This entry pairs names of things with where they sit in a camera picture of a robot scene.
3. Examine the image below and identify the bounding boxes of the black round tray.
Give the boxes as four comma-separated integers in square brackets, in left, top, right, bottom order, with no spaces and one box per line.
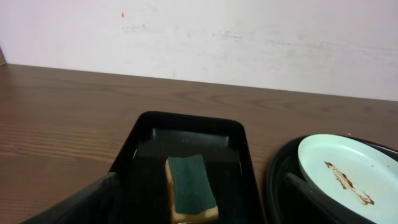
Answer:
[263,135,397,223]

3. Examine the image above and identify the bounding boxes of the mint plate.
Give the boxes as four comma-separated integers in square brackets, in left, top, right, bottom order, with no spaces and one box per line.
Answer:
[298,134,397,223]

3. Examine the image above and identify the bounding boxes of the black rectangular tray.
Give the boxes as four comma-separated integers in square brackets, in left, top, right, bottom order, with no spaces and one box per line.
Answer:
[110,111,264,223]

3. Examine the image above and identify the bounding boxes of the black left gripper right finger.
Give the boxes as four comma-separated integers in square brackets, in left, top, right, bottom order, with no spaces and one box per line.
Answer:
[285,173,373,224]

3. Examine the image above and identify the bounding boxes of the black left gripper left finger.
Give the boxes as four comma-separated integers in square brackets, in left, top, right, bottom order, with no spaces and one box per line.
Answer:
[23,172,121,224]

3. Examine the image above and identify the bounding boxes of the green yellow sponge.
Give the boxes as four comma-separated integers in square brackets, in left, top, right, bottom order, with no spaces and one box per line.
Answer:
[165,154,219,223]

